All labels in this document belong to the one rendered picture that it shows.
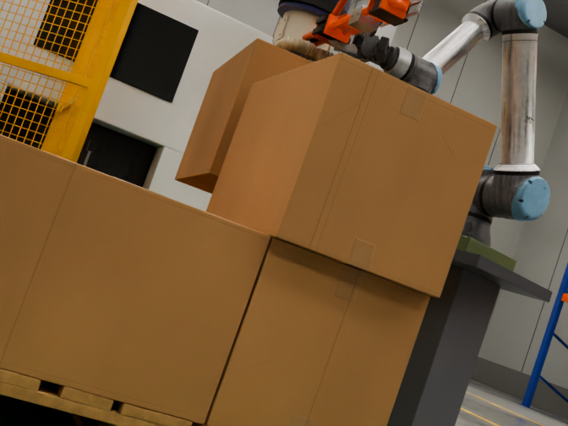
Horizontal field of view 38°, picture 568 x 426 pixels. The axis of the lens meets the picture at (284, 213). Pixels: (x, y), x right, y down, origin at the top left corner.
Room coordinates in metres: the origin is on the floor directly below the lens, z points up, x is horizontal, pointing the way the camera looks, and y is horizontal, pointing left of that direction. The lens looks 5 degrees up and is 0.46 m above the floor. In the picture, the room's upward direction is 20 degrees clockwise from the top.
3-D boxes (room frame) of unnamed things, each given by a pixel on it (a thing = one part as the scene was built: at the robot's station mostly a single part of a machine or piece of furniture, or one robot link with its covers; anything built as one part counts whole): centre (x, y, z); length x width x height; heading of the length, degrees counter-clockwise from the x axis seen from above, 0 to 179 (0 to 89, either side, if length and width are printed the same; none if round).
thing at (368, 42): (2.42, -0.09, 1.20); 0.12 x 0.09 x 0.08; 111
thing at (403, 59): (2.44, -0.17, 1.20); 0.09 x 0.05 x 0.10; 21
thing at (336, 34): (2.37, 0.04, 1.20); 0.10 x 0.08 x 0.06; 110
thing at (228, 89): (2.58, 0.12, 0.87); 0.60 x 0.40 x 0.40; 16
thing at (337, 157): (2.00, -0.09, 0.74); 0.60 x 0.40 x 0.40; 20
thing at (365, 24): (2.17, -0.03, 1.20); 0.07 x 0.07 x 0.04; 20
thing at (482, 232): (2.91, -0.63, 0.86); 0.19 x 0.19 x 0.10
